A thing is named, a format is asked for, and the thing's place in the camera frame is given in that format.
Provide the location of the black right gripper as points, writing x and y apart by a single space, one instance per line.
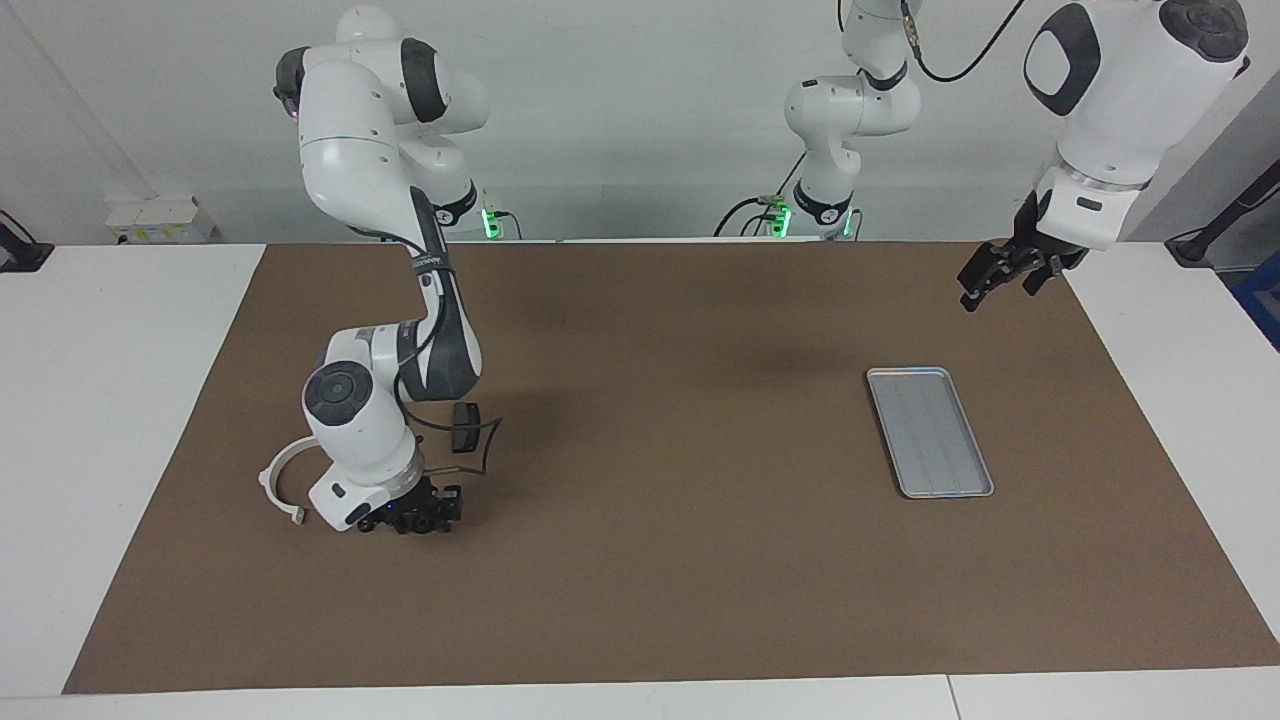
415 503

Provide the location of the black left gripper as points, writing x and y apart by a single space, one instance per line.
1025 250

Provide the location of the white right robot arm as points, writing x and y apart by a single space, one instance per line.
350 150

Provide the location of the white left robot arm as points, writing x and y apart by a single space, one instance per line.
1120 100

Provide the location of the silver metal tray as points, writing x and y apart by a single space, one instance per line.
930 432

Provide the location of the rectangular dark grey brake pad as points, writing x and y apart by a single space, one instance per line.
466 430

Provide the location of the brown table mat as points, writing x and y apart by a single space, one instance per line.
650 560

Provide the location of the blue crate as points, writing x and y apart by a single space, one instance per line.
1262 300

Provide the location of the white box with yellow labels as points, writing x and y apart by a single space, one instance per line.
160 218

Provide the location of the black table clamp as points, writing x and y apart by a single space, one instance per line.
20 250

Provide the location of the white curved plastic bracket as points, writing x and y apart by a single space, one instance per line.
272 487

